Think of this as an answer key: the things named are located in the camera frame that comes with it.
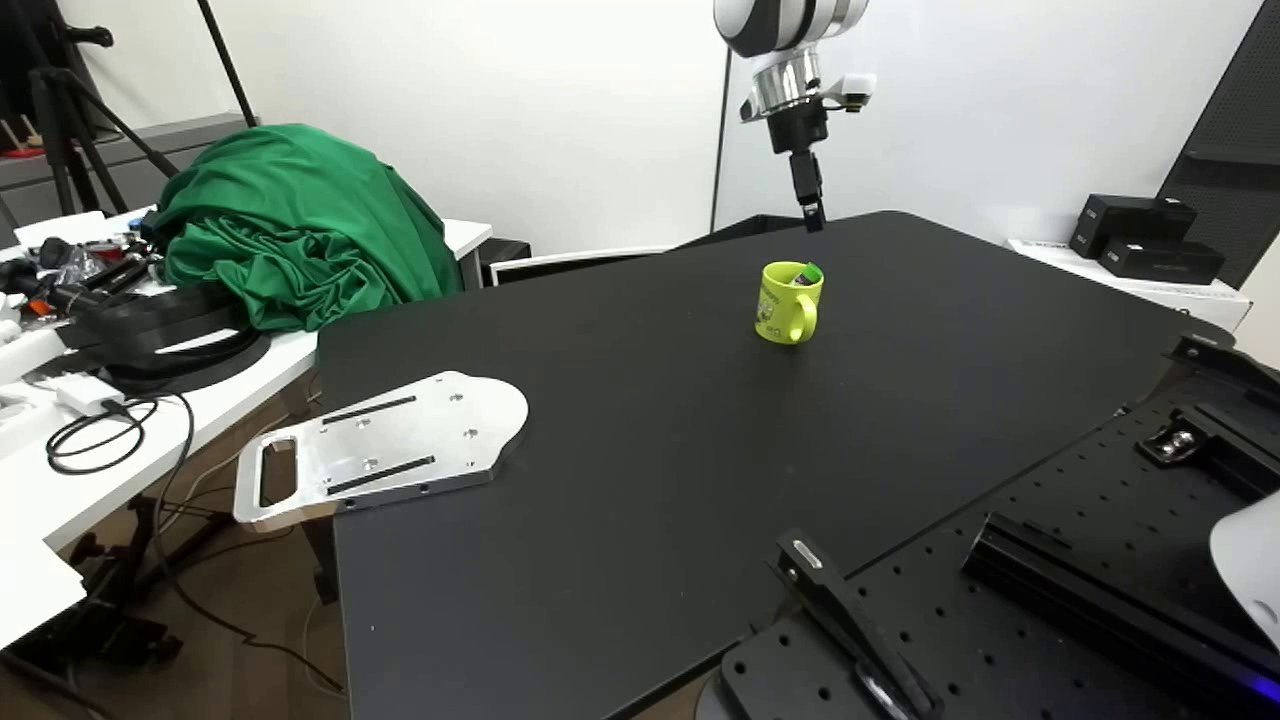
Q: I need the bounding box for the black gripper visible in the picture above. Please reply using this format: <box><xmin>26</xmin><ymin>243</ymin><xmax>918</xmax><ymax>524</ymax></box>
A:
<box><xmin>767</xmin><ymin>104</ymin><xmax>833</xmax><ymax>237</ymax></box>

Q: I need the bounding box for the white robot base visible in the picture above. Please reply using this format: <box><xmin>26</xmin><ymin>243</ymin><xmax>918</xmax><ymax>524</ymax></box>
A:
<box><xmin>1206</xmin><ymin>487</ymin><xmax>1280</xmax><ymax>652</ymax></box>

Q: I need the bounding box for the yellow-green plastic cup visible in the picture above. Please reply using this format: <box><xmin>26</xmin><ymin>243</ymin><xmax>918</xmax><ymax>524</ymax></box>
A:
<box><xmin>753</xmin><ymin>254</ymin><xmax>828</xmax><ymax>351</ymax></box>

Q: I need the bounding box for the white flat panel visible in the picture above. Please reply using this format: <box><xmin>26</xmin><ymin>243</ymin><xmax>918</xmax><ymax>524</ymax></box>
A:
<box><xmin>483</xmin><ymin>240</ymin><xmax>701</xmax><ymax>293</ymax></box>

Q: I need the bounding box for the white low shelf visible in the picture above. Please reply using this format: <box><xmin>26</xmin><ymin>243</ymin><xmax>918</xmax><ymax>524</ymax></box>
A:
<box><xmin>1003</xmin><ymin>237</ymin><xmax>1256</xmax><ymax>338</ymax></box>

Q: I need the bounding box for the flat black case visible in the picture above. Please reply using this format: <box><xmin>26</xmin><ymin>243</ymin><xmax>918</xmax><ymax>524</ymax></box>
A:
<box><xmin>1095</xmin><ymin>237</ymin><xmax>1229</xmax><ymax>287</ymax></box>

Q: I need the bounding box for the black toggle clamp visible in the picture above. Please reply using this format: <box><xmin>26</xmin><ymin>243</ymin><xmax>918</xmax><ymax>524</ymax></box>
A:
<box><xmin>775</xmin><ymin>531</ymin><xmax>940</xmax><ymax>720</ymax></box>

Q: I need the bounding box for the black perforated breadboard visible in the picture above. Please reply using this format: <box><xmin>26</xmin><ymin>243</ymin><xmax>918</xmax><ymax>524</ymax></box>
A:
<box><xmin>693</xmin><ymin>335</ymin><xmax>1280</xmax><ymax>720</ymax></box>

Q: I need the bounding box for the silver metal mounting plate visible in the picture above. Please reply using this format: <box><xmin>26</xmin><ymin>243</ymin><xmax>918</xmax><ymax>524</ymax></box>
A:
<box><xmin>228</xmin><ymin>366</ymin><xmax>530</xmax><ymax>527</ymax></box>

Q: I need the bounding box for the green cloth pile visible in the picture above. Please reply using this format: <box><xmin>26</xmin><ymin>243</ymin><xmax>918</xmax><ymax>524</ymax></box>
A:
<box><xmin>141</xmin><ymin>119</ymin><xmax>464</xmax><ymax>335</ymax></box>

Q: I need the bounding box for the black light stand pole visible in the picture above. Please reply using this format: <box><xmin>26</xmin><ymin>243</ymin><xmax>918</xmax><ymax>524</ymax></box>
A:
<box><xmin>197</xmin><ymin>0</ymin><xmax>263</xmax><ymax>133</ymax></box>

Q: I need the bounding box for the white side table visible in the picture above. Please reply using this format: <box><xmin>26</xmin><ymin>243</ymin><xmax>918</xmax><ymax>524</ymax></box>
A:
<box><xmin>0</xmin><ymin>204</ymin><xmax>496</xmax><ymax>654</ymax></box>

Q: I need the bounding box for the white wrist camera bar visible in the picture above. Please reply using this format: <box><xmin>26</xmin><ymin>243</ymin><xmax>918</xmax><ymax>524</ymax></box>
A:
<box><xmin>738</xmin><ymin>49</ymin><xmax>879</xmax><ymax>129</ymax></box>

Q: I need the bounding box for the black bracket with bolt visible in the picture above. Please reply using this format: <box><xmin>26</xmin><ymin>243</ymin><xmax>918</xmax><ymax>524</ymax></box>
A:
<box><xmin>1130</xmin><ymin>394</ymin><xmax>1280</xmax><ymax>509</ymax></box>

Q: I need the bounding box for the long black rail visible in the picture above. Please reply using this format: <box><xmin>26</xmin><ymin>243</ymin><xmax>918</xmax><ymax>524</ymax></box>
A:
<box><xmin>960</xmin><ymin>512</ymin><xmax>1280</xmax><ymax>690</ymax></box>

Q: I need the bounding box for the black camera tripod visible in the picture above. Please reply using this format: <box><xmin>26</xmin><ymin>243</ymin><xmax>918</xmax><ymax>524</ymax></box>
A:
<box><xmin>19</xmin><ymin>0</ymin><xmax>184</xmax><ymax>224</ymax></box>

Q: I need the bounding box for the black coiled cable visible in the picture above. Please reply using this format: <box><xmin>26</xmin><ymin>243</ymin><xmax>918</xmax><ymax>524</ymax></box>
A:
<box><xmin>41</xmin><ymin>391</ymin><xmax>200</xmax><ymax>479</ymax></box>

